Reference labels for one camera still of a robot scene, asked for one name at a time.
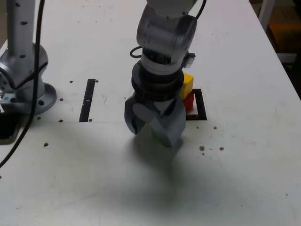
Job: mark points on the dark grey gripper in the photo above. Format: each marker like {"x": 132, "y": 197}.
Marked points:
{"x": 160, "y": 107}

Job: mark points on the red cube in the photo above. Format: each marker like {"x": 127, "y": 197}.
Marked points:
{"x": 190, "y": 103}

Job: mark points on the yellow cube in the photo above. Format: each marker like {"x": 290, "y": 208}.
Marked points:
{"x": 188, "y": 84}

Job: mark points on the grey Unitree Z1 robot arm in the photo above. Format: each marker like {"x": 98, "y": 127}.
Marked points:
{"x": 21, "y": 58}

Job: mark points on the black tape square outline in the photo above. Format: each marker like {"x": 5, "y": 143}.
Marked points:
{"x": 201, "y": 106}

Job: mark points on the black tape strip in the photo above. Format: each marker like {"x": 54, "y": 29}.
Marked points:
{"x": 87, "y": 99}

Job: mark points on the white label with blue dot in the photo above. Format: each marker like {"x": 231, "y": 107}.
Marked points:
{"x": 7, "y": 98}

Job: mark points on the yellow-brown box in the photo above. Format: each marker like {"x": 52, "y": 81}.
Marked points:
{"x": 287, "y": 28}

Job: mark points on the white camera on black bracket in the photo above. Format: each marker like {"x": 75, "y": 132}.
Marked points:
{"x": 190, "y": 60}

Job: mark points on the white metal frame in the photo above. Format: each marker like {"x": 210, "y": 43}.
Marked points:
{"x": 266, "y": 14}

